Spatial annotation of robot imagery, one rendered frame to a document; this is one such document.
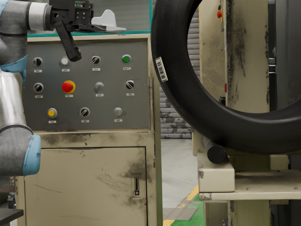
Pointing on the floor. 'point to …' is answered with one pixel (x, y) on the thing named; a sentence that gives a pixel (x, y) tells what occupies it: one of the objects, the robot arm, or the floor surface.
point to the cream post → (247, 92)
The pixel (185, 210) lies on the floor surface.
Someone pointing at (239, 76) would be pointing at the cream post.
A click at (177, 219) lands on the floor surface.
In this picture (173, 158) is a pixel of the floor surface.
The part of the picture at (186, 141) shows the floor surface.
